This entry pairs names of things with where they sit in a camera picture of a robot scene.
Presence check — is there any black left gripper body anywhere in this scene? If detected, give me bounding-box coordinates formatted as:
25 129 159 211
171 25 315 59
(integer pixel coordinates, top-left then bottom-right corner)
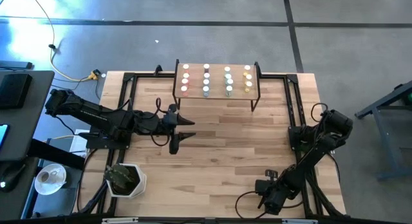
160 111 180 136

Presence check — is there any phone with lit screen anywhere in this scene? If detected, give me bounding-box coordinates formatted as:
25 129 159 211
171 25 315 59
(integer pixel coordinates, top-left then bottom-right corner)
0 124 10 151

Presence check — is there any wooden shelf with black legs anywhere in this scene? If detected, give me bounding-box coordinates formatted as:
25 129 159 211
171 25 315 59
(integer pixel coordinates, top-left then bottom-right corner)
173 59 263 111

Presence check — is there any dark grey desk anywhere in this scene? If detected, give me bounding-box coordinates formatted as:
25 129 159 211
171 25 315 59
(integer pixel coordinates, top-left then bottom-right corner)
0 70 55 162

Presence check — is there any silver metal bracket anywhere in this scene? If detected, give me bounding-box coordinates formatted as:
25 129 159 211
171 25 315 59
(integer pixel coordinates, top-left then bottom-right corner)
102 217 139 224
281 219 318 224

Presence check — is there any white cup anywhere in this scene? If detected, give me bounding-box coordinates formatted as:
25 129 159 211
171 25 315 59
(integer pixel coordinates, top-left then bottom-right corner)
37 170 54 183

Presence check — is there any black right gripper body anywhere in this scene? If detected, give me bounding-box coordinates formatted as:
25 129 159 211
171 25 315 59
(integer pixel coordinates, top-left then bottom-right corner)
262 180 291 209

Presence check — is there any grey metal table frame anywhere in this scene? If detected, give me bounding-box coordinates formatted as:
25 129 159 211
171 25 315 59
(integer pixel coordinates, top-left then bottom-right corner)
353 80 412 182

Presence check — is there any black flat box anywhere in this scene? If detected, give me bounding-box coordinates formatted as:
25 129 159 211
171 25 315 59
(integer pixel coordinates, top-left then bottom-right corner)
0 73 33 109

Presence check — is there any yellow cable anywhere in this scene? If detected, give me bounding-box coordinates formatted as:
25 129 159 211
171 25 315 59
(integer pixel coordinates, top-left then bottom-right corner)
28 0 94 82

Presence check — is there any green succulent plant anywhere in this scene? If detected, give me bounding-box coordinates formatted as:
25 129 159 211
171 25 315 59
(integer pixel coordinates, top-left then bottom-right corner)
104 163 135 192

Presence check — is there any white hexagonal planter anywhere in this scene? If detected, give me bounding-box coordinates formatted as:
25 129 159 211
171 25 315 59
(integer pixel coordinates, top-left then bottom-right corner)
103 162 148 199

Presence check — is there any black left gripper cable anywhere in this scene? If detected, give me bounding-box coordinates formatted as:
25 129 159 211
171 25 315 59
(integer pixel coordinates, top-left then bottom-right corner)
149 97 171 147

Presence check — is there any white paper sheet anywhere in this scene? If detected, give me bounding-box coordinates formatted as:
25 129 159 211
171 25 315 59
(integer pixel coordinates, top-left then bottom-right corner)
69 129 89 157

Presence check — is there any black computer mouse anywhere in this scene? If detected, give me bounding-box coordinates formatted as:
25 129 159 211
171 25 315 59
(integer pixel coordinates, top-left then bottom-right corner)
0 164 26 193

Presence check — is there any black aluminium table frame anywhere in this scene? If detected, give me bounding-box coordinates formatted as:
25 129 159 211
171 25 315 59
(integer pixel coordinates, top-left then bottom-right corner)
73 64 347 220

